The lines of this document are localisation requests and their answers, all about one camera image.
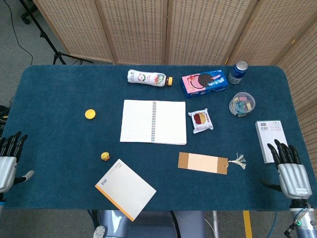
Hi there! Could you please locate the blue soda can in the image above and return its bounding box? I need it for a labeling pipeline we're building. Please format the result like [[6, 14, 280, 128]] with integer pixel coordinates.
[[227, 60, 249, 85]]

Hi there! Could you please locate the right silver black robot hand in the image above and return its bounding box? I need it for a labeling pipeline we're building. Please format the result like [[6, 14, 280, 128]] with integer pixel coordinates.
[[259, 139, 313, 200]]

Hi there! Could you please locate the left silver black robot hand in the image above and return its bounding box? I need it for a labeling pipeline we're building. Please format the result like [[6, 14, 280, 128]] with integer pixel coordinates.
[[0, 131, 35, 194]]

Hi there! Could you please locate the black tripod stand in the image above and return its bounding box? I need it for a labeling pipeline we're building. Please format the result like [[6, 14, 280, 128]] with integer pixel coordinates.
[[19, 0, 94, 65]]

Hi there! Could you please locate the dark blue table mat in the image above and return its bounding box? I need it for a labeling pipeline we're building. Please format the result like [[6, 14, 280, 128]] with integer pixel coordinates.
[[3, 64, 307, 211]]

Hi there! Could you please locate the blue pink cookie box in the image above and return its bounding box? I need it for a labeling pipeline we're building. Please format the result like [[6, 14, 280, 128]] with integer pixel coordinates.
[[181, 69, 229, 99]]

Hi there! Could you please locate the brown paper bookmark with tassel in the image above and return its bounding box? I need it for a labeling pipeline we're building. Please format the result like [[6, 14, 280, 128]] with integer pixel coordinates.
[[177, 152, 247, 175]]

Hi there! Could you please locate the metal table leg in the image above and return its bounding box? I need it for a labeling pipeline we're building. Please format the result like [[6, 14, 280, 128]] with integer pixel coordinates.
[[212, 210, 220, 238]]

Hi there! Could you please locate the wooden rattan folding screen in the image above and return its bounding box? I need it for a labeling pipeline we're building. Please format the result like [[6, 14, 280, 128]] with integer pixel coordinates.
[[33, 0, 317, 149]]

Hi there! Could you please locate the closed notebook with orange spine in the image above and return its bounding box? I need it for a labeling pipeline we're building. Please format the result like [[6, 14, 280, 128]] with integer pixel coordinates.
[[95, 159, 157, 222]]

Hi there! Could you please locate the white snack cake packet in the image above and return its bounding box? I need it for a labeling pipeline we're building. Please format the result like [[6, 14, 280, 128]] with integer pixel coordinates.
[[188, 108, 214, 134]]

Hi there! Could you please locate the white cardboard box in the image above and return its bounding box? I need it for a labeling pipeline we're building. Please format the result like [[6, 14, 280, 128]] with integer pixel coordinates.
[[255, 120, 292, 164]]

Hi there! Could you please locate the blue cable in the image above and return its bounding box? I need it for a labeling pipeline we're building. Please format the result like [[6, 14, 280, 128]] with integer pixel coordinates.
[[271, 210, 278, 238]]

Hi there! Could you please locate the white drink bottle yellow cap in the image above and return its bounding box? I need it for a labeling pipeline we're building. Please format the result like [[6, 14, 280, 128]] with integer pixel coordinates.
[[127, 69, 174, 88]]

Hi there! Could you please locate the black device with cables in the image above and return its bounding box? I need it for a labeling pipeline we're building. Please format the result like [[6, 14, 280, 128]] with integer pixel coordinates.
[[0, 104, 10, 134]]

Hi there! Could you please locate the grey-blue robot torso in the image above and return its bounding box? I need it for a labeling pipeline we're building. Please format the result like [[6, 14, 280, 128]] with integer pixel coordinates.
[[93, 210, 206, 238]]

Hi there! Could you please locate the clear tub of coloured clips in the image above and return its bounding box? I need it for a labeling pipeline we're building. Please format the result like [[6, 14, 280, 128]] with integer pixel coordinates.
[[228, 92, 256, 118]]

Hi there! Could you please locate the open spiral notebook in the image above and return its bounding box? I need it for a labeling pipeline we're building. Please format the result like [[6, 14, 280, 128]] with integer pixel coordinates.
[[119, 99, 187, 145]]

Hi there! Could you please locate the thin black floor cable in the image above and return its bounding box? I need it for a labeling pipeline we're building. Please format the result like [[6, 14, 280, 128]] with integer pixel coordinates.
[[4, 0, 34, 65]]

